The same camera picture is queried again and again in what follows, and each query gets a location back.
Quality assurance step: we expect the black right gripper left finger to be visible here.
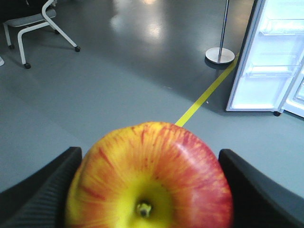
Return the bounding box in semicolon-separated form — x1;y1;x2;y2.
0;147;82;228

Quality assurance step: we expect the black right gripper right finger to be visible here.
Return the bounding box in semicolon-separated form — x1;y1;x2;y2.
218;149;304;228

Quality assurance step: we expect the red yellow apple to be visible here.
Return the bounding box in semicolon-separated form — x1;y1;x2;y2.
65;122;234;228

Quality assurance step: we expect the white fridge door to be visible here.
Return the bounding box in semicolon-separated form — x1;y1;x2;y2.
226;0;304;116

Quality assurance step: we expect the steel stanchion post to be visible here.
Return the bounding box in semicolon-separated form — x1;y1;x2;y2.
205;0;235;65

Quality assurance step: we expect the white frame grey chair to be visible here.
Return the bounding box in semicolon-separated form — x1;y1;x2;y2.
3;0;80;69

